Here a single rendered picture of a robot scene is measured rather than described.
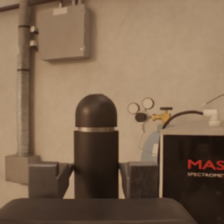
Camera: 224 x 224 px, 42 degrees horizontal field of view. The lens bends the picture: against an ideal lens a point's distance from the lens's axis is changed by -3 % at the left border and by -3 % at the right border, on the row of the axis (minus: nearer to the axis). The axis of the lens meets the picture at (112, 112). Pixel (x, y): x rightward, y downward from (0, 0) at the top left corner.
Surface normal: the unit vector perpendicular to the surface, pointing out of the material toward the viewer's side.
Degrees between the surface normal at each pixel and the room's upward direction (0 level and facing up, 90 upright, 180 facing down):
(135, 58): 90
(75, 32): 90
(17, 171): 90
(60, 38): 90
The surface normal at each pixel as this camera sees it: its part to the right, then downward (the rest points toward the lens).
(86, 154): -0.31, 0.00
